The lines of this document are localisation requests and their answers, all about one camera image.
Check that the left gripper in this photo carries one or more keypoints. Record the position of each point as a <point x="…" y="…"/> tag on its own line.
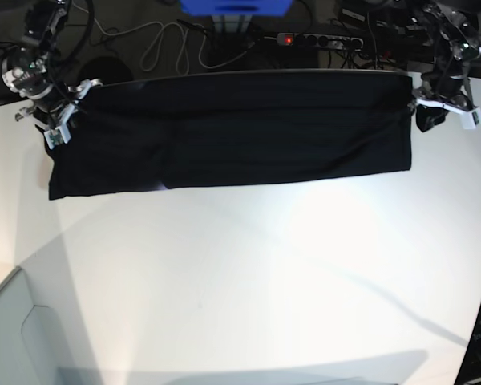
<point x="438" y="92"/>

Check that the grey side panel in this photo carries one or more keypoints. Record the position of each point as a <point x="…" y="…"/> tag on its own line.
<point x="38" y="343"/>

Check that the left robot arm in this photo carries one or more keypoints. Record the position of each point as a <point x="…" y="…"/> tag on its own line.
<point x="456" y="43"/>

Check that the white power strip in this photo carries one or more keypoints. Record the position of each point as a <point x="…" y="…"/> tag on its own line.
<point x="320" y="41"/>

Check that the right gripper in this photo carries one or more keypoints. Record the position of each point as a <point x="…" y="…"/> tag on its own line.
<point x="50" y="102"/>

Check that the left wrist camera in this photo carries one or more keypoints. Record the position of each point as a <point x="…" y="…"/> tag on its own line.
<point x="471" y="119"/>

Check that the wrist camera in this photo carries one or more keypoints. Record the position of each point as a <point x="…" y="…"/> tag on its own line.
<point x="471" y="119"/>
<point x="57" y="136"/>

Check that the blue box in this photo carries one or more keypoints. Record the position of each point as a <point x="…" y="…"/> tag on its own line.
<point x="236" y="7"/>

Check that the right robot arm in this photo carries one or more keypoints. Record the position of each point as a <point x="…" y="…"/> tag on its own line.
<point x="44" y="22"/>

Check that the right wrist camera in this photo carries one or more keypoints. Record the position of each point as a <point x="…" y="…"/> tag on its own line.
<point x="57" y="136"/>

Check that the black T-shirt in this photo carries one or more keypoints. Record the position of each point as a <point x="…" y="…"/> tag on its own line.
<point x="235" y="129"/>

